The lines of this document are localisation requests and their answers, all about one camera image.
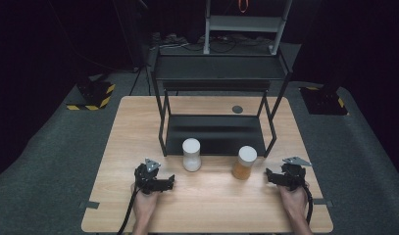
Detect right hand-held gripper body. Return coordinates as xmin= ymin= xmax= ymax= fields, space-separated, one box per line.
xmin=279 ymin=156 xmax=313 ymax=192

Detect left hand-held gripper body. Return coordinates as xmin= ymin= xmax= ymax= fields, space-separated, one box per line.
xmin=133 ymin=158 xmax=163 ymax=196

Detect orange jar with white lid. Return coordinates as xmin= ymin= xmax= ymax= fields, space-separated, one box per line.
xmin=231 ymin=145 xmax=258 ymax=181

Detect black two-tier metal shelf rack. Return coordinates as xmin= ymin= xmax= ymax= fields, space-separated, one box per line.
xmin=150 ymin=48 xmax=293 ymax=159

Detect person's left hand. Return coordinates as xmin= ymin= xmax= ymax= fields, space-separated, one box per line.
xmin=130 ymin=182 xmax=161 ymax=220

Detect person's right hand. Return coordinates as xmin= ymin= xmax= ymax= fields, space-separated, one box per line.
xmin=277 ymin=184 xmax=310 ymax=220

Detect grey tape strip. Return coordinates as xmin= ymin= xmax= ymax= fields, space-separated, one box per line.
xmin=78 ymin=200 xmax=101 ymax=211
xmin=313 ymin=198 xmax=334 ymax=209

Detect yellow-black striped stand base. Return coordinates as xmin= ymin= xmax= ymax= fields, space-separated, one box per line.
xmin=66 ymin=81 xmax=117 ymax=112
xmin=299 ymin=85 xmax=349 ymax=117

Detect black tripod stand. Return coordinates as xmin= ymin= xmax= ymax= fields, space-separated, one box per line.
xmin=112 ymin=0 xmax=153 ymax=96

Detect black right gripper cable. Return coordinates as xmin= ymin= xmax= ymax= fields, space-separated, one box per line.
xmin=303 ymin=183 xmax=315 ymax=226

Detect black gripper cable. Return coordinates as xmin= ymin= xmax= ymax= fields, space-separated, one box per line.
xmin=117 ymin=185 xmax=140 ymax=235
xmin=303 ymin=183 xmax=315 ymax=226

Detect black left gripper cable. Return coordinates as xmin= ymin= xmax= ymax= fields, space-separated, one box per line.
xmin=117 ymin=185 xmax=140 ymax=235

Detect bundle of floor cables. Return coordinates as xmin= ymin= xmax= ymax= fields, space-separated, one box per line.
xmin=150 ymin=31 xmax=274 ymax=54

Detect white metal frame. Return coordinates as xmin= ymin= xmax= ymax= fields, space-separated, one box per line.
xmin=202 ymin=0 xmax=294 ymax=56

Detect orange strap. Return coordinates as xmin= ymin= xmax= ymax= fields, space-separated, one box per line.
xmin=237 ymin=0 xmax=250 ymax=15

